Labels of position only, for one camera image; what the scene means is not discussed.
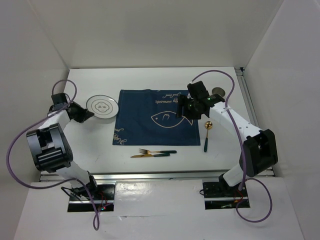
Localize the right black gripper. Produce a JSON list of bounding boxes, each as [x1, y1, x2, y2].
[[175, 94, 202, 120]]

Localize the white round plate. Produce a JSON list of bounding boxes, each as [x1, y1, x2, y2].
[[86, 95, 119, 119]]

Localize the gold spoon green handle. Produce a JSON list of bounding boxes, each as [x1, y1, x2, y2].
[[203, 121, 213, 153]]

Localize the metal cup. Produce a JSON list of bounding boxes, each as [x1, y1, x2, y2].
[[211, 87, 226, 98]]

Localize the dark blue cloth placemat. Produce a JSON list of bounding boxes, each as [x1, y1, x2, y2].
[[112, 89, 201, 146]]

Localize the gold knife green handle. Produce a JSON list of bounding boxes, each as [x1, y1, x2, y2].
[[130, 153, 171, 158]]

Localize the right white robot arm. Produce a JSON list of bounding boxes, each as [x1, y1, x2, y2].
[[176, 81, 278, 196]]

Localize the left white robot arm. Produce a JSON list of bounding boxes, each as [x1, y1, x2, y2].
[[26, 93, 99, 200]]

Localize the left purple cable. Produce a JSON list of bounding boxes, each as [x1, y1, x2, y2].
[[5, 79, 101, 231]]

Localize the purple cable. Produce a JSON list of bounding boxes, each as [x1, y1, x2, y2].
[[190, 70, 273, 223], [5, 79, 101, 231]]

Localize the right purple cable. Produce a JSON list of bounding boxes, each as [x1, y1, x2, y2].
[[190, 70, 273, 223]]

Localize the gold fork green handle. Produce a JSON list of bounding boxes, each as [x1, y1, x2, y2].
[[138, 148, 177, 154]]

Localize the aluminium frame rail right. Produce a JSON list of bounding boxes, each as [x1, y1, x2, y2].
[[229, 67, 273, 130]]

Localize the aluminium frame rail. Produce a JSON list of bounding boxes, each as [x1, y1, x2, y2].
[[39, 168, 275, 182], [229, 67, 273, 130]]

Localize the aluminium frame rail front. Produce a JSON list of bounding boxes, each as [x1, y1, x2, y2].
[[39, 168, 275, 182]]

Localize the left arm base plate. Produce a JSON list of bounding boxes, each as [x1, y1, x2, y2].
[[62, 183, 116, 213]]

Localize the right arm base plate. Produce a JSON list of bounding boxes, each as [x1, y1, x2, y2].
[[199, 181, 250, 210]]

